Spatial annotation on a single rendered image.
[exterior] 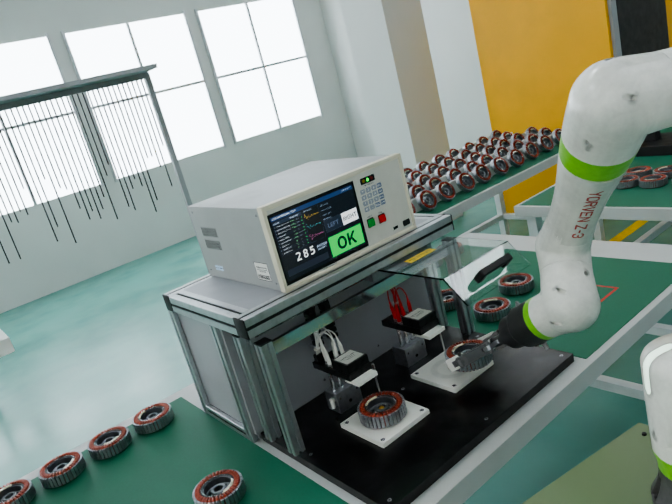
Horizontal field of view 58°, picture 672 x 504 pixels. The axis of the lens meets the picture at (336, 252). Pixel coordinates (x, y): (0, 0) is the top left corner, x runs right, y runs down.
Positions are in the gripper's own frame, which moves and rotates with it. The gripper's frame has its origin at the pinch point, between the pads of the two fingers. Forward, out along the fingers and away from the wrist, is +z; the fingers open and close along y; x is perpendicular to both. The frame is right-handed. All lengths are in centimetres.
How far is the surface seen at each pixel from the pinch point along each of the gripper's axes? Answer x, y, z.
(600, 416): -56, 94, 67
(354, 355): 13.8, -23.3, 7.6
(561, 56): 124, 321, 121
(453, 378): -3.4, -3.8, 5.5
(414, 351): 6.7, -0.6, 18.2
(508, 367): -8.2, 7.9, -0.4
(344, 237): 39.0, -13.3, -0.3
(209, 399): 25, -45, 51
